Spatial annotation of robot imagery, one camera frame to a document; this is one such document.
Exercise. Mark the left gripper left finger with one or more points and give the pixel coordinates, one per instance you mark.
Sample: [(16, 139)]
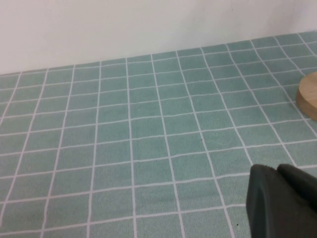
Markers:
[(270, 210)]

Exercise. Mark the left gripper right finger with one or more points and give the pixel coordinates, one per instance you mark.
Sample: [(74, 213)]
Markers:
[(299, 181)]

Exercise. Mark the wooden headphone stand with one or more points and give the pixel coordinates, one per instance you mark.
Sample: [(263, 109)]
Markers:
[(308, 99)]

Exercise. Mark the green white-checkered tablecloth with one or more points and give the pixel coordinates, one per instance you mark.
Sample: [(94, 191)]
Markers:
[(123, 148)]

